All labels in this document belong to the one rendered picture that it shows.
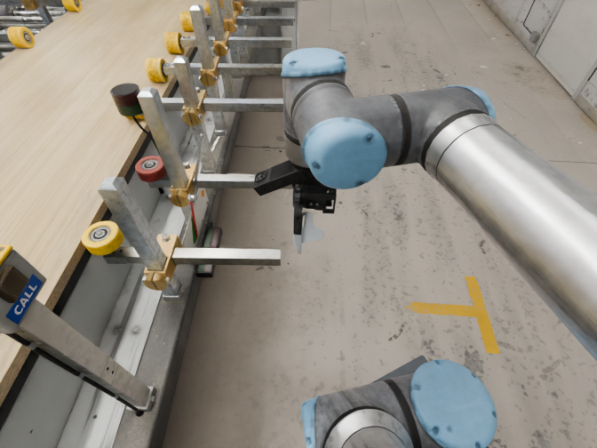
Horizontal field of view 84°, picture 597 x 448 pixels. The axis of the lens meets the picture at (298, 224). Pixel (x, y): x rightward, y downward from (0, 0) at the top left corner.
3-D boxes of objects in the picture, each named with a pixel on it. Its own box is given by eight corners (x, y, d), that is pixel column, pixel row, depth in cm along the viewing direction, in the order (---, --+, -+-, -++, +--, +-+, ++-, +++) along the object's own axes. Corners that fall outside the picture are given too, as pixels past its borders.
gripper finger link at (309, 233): (322, 260, 65) (325, 213, 63) (292, 258, 65) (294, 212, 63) (322, 254, 68) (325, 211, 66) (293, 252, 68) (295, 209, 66)
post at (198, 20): (226, 133, 140) (202, 3, 104) (226, 139, 138) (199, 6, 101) (218, 133, 140) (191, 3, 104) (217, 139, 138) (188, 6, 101)
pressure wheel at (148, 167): (178, 183, 103) (167, 154, 94) (171, 202, 98) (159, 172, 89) (153, 183, 103) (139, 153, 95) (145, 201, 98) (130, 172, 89)
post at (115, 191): (189, 300, 96) (122, 173, 59) (187, 311, 93) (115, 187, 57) (177, 300, 96) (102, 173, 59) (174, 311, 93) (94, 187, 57)
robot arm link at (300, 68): (288, 73, 41) (274, 42, 47) (290, 155, 50) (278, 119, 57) (360, 66, 42) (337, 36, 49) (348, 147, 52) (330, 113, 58)
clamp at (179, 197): (200, 176, 102) (196, 163, 98) (190, 207, 93) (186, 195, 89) (182, 175, 102) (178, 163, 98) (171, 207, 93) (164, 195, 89)
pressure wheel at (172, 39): (178, 27, 135) (177, 44, 134) (185, 41, 143) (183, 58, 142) (163, 27, 135) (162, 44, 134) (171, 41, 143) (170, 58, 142)
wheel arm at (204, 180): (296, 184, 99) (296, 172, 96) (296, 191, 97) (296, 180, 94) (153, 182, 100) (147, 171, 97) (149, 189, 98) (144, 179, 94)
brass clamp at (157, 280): (185, 245, 88) (179, 234, 84) (171, 291, 79) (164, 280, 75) (162, 245, 88) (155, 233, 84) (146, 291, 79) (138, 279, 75)
